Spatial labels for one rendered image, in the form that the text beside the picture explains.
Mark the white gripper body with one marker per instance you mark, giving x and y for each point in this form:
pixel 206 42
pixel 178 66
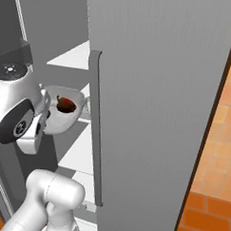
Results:
pixel 46 103

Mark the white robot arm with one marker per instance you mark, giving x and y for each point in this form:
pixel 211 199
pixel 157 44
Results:
pixel 55 194

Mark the red bell pepper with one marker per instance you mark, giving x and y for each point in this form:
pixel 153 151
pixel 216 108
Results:
pixel 65 105

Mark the white container with bell pepper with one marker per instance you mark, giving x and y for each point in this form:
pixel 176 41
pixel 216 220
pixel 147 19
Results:
pixel 61 123

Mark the white freezer rack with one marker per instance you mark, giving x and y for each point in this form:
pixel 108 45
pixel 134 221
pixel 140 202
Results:
pixel 81 150
pixel 74 57
pixel 87 186

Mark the grey freezer compartment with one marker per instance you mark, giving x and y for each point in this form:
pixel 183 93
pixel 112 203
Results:
pixel 55 22

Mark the large grey fridge door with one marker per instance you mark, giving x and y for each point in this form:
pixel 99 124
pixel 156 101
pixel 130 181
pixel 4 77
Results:
pixel 159 106

